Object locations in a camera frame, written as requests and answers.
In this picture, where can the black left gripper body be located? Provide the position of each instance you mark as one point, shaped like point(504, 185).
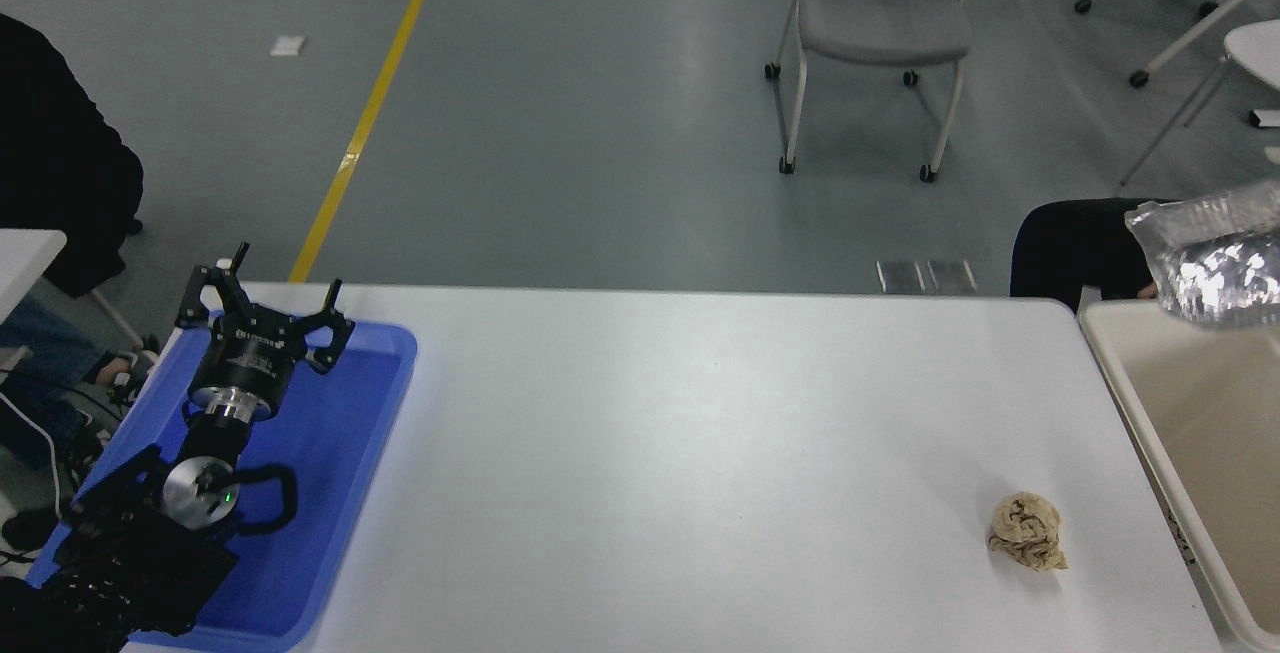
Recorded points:
point(248, 358)

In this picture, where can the foil plate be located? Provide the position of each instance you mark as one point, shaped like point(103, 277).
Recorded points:
point(1220, 263)

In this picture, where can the metal floor plate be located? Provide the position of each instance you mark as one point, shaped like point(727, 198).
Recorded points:
point(900, 276)
point(950, 275)

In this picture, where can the person beside dustbin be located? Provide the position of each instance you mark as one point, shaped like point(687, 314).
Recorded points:
point(1070, 248)

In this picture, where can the large pale dustbin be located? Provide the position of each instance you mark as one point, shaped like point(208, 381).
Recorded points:
point(1210, 423)

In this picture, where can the person's hand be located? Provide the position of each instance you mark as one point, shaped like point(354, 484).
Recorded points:
point(1150, 289)

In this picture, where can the blue plastic tray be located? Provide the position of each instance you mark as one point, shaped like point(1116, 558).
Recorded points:
point(340, 453)

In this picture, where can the small white side table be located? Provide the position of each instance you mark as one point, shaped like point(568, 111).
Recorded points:
point(25, 263)

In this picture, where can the seated person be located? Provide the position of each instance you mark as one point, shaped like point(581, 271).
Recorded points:
point(50, 163)

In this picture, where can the white paper scrap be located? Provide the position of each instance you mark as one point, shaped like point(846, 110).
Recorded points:
point(287, 46)

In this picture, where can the grey office chair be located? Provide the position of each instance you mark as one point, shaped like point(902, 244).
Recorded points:
point(880, 18)

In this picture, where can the crumpled tan paper ball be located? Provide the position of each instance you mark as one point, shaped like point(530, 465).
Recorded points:
point(1027, 531)

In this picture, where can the white chair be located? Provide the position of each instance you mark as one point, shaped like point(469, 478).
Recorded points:
point(1260, 48)

